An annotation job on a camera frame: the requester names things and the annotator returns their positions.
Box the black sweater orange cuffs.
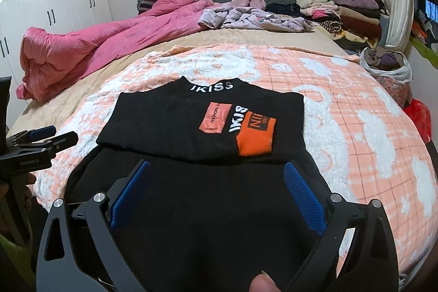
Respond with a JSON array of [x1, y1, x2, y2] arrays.
[[65, 78, 321, 291]]

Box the white plastic bag of clothes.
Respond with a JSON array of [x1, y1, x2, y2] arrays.
[[359, 47, 413, 108]]

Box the stack of folded clothes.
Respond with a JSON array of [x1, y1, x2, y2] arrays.
[[266, 0, 391, 52]]

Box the lilac crumpled clothes pile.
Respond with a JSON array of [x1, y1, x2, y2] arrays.
[[197, 0, 313, 33]]

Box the left hand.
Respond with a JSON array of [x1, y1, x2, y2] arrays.
[[1, 173, 36, 246]]

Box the right hand thumb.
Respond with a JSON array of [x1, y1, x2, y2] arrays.
[[249, 270, 281, 292]]

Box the pink quilted comforter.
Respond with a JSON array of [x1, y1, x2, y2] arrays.
[[16, 0, 214, 103]]

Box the orange white plaid blanket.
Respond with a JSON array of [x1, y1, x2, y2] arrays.
[[33, 44, 437, 273]]

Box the red plastic bag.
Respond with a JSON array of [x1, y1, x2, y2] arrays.
[[403, 99, 432, 144]]

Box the striped dark pillow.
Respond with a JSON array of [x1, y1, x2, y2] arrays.
[[138, 0, 158, 15]]

